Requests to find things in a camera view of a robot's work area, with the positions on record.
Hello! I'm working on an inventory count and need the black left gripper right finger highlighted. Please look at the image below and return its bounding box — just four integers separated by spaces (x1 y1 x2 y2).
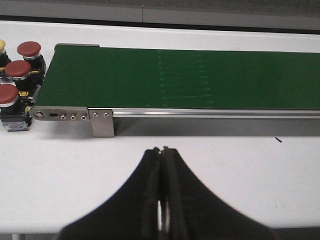
161 147 278 240

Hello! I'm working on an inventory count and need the aluminium conveyor frame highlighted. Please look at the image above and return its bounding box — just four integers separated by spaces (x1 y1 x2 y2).
31 43 320 137

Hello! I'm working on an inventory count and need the green conveyor belt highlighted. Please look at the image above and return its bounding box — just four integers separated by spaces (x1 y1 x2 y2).
36 45 320 110

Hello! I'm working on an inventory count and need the red mushroom push button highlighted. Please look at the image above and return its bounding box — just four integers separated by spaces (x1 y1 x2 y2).
17 41 46 74
0 84 32 132
4 60 38 96

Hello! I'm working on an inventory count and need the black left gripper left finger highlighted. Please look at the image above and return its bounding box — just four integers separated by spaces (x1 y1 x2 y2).
57 148 161 240

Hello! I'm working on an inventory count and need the grey stone counter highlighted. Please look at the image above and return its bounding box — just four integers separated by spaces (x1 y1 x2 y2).
0 0 320 31

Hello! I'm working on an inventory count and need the yellow mushroom push button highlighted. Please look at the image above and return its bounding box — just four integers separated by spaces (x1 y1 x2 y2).
0 39 11 76

